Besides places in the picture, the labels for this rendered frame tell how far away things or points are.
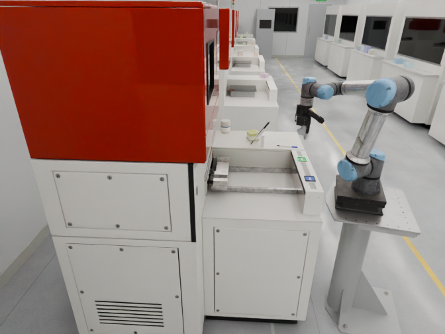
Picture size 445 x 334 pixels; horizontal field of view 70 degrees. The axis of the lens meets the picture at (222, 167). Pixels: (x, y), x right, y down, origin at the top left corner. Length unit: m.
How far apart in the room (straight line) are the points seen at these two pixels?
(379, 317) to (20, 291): 2.45
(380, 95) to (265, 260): 1.01
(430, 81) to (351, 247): 4.62
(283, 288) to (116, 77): 1.45
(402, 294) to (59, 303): 2.38
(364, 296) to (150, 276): 1.40
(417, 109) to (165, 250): 5.45
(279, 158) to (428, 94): 4.50
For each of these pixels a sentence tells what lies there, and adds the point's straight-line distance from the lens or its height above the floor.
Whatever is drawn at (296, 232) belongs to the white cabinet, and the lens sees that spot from 1.75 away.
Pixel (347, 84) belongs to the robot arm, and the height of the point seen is 1.45.
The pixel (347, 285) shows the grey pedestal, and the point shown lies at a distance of 2.26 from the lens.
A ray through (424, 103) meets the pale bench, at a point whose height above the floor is 0.43.
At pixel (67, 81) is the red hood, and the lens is 1.36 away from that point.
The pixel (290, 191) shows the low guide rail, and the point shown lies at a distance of 1.92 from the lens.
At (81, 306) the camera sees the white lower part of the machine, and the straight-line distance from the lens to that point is 2.03.
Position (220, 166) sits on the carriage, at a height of 0.88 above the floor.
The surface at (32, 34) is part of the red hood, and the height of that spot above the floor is 1.71.
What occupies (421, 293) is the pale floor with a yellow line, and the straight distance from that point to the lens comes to 2.81.
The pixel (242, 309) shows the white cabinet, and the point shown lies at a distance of 2.13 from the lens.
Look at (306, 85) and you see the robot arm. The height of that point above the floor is 1.42.
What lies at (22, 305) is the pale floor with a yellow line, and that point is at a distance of 2.70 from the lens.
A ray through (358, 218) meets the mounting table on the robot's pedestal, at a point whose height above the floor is 0.82.
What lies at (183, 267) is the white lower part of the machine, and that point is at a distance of 1.65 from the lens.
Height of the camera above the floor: 1.79
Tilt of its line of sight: 26 degrees down
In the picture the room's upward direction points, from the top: straight up
